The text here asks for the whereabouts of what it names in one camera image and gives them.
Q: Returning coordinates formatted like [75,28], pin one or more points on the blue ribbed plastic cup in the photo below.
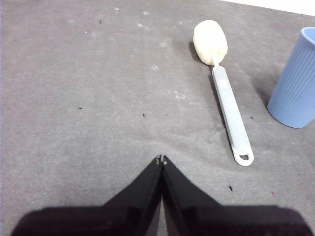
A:
[292,91]

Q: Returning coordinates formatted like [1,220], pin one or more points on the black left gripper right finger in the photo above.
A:
[197,216]

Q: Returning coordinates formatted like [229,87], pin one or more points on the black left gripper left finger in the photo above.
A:
[128,216]

